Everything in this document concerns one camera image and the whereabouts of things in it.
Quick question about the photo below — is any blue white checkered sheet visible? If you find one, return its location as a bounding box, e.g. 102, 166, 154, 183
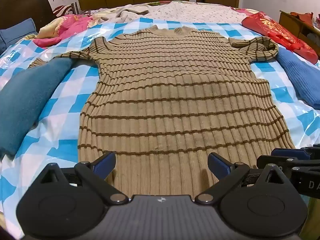
1, 18, 319, 239

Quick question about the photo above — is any wooden side cabinet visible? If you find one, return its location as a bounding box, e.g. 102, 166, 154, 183
279, 11, 319, 57

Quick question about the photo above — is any teal folded garment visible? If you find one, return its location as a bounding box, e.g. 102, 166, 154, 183
1, 57, 76, 158

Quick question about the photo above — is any tan striped knit sweater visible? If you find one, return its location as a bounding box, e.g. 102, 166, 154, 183
28, 24, 296, 199

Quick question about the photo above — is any dark wooden headboard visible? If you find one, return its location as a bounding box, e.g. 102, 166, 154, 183
0, 0, 56, 31

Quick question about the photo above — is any blue knit garment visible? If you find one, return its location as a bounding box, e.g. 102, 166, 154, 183
277, 47, 320, 110

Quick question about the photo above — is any pink floral blanket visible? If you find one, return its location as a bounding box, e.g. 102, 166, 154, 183
32, 14, 97, 48

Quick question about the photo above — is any beige crumpled cloth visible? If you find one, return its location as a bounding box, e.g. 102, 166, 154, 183
90, 4, 150, 23

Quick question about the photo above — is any red plastic bag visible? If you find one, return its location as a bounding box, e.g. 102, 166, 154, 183
242, 11, 318, 64

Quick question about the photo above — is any white floral bedsheet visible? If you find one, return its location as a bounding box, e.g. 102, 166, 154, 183
89, 0, 253, 25

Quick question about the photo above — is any red white striped cloth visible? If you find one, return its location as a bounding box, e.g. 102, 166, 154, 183
53, 2, 79, 17

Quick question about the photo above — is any blue pillow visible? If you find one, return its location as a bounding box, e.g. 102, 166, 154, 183
0, 18, 36, 54

